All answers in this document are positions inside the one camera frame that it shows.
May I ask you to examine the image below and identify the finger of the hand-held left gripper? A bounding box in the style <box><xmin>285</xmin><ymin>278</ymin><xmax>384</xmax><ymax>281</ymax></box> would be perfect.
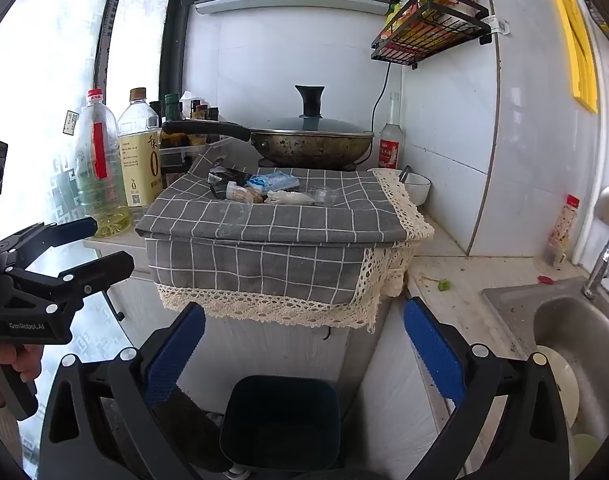
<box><xmin>0</xmin><ymin>216</ymin><xmax>98</xmax><ymax>272</ymax></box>
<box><xmin>4</xmin><ymin>251</ymin><xmax>135</xmax><ymax>312</ymax></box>

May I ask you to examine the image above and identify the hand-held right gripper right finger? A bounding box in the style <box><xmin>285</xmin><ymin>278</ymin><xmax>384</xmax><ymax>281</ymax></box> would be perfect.
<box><xmin>403</xmin><ymin>296</ymin><xmax>570</xmax><ymax>480</ymax></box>

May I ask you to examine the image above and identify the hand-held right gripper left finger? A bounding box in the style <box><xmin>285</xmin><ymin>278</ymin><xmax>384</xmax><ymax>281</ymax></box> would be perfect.
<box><xmin>39</xmin><ymin>302</ymin><xmax>208</xmax><ymax>480</ymax></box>

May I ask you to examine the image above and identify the dark blue trash bin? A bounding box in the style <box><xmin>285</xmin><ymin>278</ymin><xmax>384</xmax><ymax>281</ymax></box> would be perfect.
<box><xmin>219</xmin><ymin>375</ymin><xmax>343</xmax><ymax>473</ymax></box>

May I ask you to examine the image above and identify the black plastic wrapper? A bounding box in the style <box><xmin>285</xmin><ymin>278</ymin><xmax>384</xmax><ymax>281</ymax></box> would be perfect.
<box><xmin>207</xmin><ymin>165</ymin><xmax>252</xmax><ymax>187</ymax></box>

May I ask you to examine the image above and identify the blue tissue packet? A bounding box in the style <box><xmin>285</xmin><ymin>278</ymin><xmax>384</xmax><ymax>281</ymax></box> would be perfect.
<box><xmin>247</xmin><ymin>172</ymin><xmax>300</xmax><ymax>193</ymax></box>

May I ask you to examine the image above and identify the person's left hand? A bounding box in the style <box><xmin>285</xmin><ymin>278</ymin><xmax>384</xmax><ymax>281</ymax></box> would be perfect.
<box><xmin>0</xmin><ymin>342</ymin><xmax>44</xmax><ymax>408</ymax></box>

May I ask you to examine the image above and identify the oil bottle red label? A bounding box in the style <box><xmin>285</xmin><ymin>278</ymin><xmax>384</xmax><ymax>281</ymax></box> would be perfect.
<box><xmin>74</xmin><ymin>89</ymin><xmax>132</xmax><ymax>238</ymax></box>

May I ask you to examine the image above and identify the plastic bag with red characters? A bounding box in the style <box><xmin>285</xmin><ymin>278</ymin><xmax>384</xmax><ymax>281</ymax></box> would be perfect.
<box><xmin>117</xmin><ymin>88</ymin><xmax>164</xmax><ymax>208</ymax></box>

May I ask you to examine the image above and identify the steel sink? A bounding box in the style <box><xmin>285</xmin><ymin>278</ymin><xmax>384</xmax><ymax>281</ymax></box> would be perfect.
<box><xmin>482</xmin><ymin>282</ymin><xmax>609</xmax><ymax>480</ymax></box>

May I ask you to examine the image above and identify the white plate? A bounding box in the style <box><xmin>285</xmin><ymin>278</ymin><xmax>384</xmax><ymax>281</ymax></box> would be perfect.
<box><xmin>537</xmin><ymin>345</ymin><xmax>580</xmax><ymax>426</ymax></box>

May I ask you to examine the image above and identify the green cap brown bottle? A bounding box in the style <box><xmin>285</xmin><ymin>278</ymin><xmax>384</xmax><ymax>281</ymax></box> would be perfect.
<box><xmin>163</xmin><ymin>92</ymin><xmax>184</xmax><ymax>148</ymax></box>

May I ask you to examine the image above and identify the white bowl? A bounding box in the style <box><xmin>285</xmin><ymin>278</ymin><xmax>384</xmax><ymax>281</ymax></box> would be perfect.
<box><xmin>367</xmin><ymin>167</ymin><xmax>432</xmax><ymax>207</ymax></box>

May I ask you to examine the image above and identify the grey checked cloth lace trim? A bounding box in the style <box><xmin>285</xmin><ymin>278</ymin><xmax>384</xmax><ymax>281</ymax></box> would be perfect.
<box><xmin>134</xmin><ymin>152</ymin><xmax>435</xmax><ymax>333</ymax></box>

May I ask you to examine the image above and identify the red cap spice jar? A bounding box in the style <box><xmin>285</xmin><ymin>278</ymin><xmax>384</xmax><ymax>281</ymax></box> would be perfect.
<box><xmin>543</xmin><ymin>195</ymin><xmax>580</xmax><ymax>268</ymax></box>

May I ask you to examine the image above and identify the pale green bowl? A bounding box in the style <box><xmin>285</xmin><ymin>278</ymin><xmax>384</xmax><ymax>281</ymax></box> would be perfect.
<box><xmin>572</xmin><ymin>432</ymin><xmax>601</xmax><ymax>467</ymax></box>

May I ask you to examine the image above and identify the clear plastic wrapper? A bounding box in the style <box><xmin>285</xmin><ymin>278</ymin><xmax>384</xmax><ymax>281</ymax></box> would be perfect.
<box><xmin>304</xmin><ymin>185</ymin><xmax>341</xmax><ymax>207</ymax></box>

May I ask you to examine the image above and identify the metal faucet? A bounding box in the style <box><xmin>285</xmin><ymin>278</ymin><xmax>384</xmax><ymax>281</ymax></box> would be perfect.
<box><xmin>582</xmin><ymin>220</ymin><xmax>609</xmax><ymax>301</ymax></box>

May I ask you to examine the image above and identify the white crumpled tissue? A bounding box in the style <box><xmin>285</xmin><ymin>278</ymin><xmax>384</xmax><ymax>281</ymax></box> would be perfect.
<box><xmin>264</xmin><ymin>190</ymin><xmax>315</xmax><ymax>206</ymax></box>

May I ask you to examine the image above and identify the white induction cooker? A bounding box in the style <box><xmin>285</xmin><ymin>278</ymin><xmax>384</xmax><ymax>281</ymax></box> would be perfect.
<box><xmin>257</xmin><ymin>156</ymin><xmax>366</xmax><ymax>172</ymax></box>

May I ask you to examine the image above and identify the clear glass bottle red label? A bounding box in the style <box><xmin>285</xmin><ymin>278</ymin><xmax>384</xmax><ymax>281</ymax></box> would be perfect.
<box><xmin>379</xmin><ymin>92</ymin><xmax>403</xmax><ymax>170</ymax></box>

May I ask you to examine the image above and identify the glass wok lid black knob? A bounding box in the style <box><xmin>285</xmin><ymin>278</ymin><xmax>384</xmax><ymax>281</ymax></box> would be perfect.
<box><xmin>249</xmin><ymin>85</ymin><xmax>374</xmax><ymax>137</ymax></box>

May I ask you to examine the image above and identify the yellow dish cloth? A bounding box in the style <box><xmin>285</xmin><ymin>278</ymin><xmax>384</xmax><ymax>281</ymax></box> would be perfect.
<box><xmin>545</xmin><ymin>0</ymin><xmax>599</xmax><ymax>113</ymax></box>

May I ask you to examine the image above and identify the black window frame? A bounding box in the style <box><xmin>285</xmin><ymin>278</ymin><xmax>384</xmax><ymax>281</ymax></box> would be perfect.
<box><xmin>95</xmin><ymin>0</ymin><xmax>191</xmax><ymax>111</ymax></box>

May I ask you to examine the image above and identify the dark wok with long handle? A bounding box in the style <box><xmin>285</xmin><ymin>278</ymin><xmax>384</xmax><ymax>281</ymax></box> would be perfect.
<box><xmin>162</xmin><ymin>120</ymin><xmax>375</xmax><ymax>171</ymax></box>

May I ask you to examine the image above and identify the black power cable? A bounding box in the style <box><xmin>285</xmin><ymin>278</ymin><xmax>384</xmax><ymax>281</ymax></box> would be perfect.
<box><xmin>371</xmin><ymin>62</ymin><xmax>391</xmax><ymax>133</ymax></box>

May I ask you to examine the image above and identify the black wire wall rack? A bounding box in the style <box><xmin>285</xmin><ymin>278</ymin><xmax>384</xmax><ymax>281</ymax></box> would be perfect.
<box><xmin>371</xmin><ymin>0</ymin><xmax>490</xmax><ymax>68</ymax></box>

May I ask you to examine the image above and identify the clear wall hook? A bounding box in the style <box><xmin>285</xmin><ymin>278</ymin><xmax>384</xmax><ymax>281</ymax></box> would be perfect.
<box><xmin>485</xmin><ymin>16</ymin><xmax>513</xmax><ymax>37</ymax></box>

